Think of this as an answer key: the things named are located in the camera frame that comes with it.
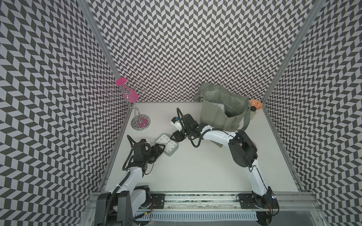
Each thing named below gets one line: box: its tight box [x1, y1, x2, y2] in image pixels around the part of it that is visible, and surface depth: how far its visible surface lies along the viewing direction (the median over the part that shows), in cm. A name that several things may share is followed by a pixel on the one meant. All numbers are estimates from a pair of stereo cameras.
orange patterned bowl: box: [248, 99, 263, 110], surface depth 114 cm
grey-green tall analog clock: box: [155, 133, 180, 157], surface depth 93 cm
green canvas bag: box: [192, 82, 251, 132], surface depth 88 cm
